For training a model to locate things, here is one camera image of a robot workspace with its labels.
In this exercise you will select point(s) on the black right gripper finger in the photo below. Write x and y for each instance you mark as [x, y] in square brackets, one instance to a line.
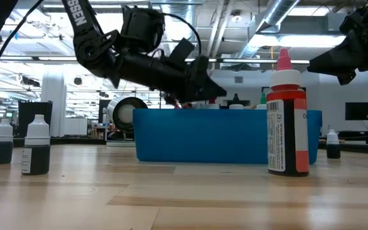
[347, 79]
[340, 62]

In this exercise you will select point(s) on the pink cap food coloring bottle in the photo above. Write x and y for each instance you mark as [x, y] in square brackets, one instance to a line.
[287, 134]

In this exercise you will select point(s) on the silver slanted ceiling duct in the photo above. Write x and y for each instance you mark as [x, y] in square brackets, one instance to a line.
[276, 12]

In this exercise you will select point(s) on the black bin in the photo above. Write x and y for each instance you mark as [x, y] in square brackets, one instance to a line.
[35, 118]

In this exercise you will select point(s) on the long ceiling light strip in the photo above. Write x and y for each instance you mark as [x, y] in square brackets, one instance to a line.
[251, 60]

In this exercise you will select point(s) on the small white cap dark bottle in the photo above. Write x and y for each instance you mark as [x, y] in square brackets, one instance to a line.
[37, 159]
[0, 150]
[333, 150]

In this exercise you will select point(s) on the silver ribbed ceiling duct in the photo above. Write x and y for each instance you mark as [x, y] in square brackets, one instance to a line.
[177, 28]

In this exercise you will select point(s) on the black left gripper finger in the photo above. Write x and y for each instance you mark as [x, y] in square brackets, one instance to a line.
[208, 96]
[215, 89]

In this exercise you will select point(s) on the blue plastic tray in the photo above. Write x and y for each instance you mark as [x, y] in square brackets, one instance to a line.
[203, 137]

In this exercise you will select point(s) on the white cylindrical lamp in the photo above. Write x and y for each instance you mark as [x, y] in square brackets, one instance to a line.
[120, 111]

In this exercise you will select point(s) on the black wall monitor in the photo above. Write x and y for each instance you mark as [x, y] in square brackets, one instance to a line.
[359, 111]

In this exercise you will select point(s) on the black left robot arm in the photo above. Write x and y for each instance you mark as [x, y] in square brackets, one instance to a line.
[85, 41]

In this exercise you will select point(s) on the black cap food coloring bottle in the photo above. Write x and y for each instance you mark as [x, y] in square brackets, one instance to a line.
[236, 106]

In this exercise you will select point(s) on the green cap food coloring bottle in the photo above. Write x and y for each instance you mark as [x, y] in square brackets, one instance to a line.
[262, 99]

